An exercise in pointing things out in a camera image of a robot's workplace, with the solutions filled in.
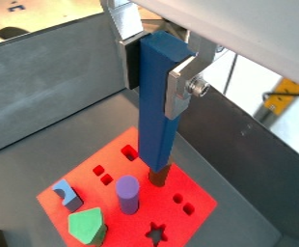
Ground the purple cylinder peg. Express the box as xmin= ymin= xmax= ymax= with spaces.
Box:
xmin=116 ymin=175 xmax=138 ymax=215

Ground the green pentagon peg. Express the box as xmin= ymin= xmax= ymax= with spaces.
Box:
xmin=68 ymin=207 xmax=106 ymax=247

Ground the light blue notched block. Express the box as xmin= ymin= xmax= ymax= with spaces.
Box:
xmin=52 ymin=179 xmax=84 ymax=212

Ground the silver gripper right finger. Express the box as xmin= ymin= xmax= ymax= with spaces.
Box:
xmin=165 ymin=32 xmax=216 ymax=120

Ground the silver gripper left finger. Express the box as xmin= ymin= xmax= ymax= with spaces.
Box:
xmin=98 ymin=0 xmax=146 ymax=90

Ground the blue rectangular bar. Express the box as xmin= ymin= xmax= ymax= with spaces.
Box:
xmin=137 ymin=31 xmax=192 ymax=172

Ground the red peg board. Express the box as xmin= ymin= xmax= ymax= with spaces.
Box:
xmin=37 ymin=127 xmax=216 ymax=247

